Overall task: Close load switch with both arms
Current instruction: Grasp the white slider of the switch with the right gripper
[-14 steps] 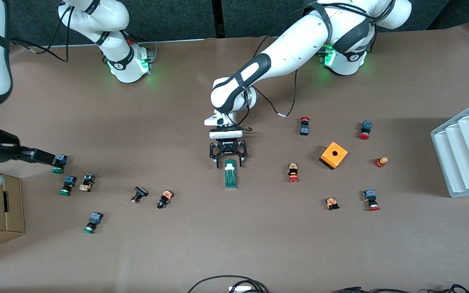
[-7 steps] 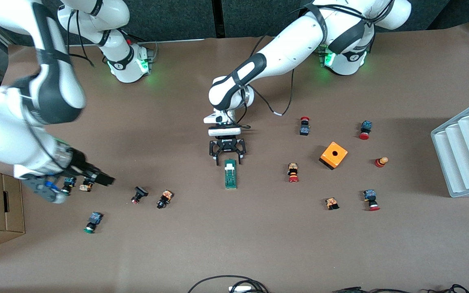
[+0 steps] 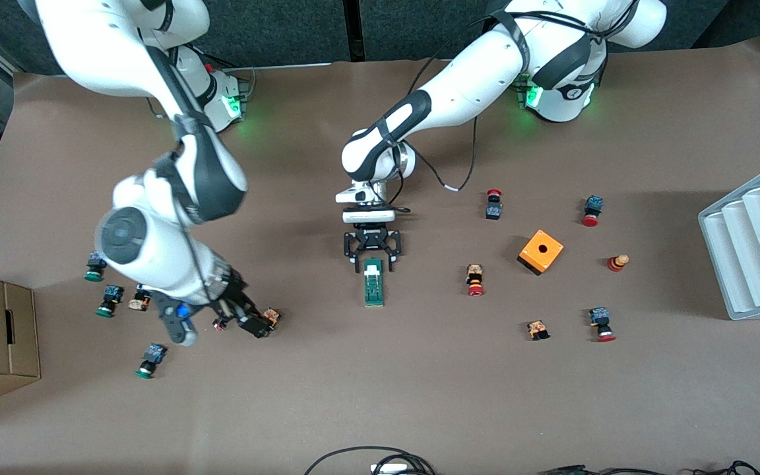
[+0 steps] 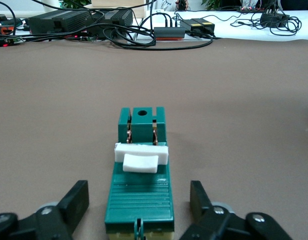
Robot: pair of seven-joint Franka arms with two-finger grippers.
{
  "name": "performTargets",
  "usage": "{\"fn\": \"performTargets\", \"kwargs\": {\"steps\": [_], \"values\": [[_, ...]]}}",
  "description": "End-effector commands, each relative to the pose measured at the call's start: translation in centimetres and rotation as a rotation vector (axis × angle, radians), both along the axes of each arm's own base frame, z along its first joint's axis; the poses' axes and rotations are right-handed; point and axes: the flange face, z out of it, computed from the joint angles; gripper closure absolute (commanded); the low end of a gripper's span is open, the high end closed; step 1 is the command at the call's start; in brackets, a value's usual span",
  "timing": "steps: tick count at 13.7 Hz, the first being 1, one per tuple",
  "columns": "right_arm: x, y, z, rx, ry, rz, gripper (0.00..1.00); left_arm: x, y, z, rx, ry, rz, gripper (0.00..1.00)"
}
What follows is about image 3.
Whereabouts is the black panel divider post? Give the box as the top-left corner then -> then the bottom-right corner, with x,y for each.
342,0 -> 367,63

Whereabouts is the orange button enclosure box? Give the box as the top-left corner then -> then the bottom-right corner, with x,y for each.
517,229 -> 565,276

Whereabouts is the white ridged tray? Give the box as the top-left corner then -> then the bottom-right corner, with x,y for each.
697,157 -> 760,321

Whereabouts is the black looped cable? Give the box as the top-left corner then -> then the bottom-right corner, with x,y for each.
304,447 -> 437,475

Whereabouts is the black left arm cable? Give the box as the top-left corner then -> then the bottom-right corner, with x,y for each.
406,56 -> 480,193

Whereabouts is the green push button blue block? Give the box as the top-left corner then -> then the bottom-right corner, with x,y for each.
96,284 -> 125,318
84,251 -> 109,282
135,343 -> 168,379

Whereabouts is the brown paper table cover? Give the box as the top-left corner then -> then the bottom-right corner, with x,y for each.
0,36 -> 760,475

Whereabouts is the black cable with connector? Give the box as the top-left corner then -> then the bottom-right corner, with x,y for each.
538,465 -> 651,475

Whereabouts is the thin black curled cable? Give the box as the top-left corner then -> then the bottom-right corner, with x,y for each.
693,460 -> 760,475

